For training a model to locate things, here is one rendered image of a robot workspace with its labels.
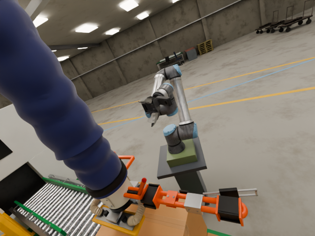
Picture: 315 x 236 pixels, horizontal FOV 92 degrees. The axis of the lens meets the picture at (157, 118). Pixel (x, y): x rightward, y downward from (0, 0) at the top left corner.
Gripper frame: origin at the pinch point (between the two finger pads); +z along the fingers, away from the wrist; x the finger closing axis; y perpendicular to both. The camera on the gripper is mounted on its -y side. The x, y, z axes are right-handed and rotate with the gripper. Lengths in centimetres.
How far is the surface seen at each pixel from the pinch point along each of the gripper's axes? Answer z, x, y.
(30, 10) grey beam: -147, 157, 240
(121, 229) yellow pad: 35, -45, 20
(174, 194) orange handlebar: 20.1, -32.3, -10.1
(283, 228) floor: -40, -158, -55
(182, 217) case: 14, -63, -2
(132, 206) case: 15, -63, 37
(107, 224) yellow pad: 35, -45, 31
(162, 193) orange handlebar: 19.9, -32.8, -3.6
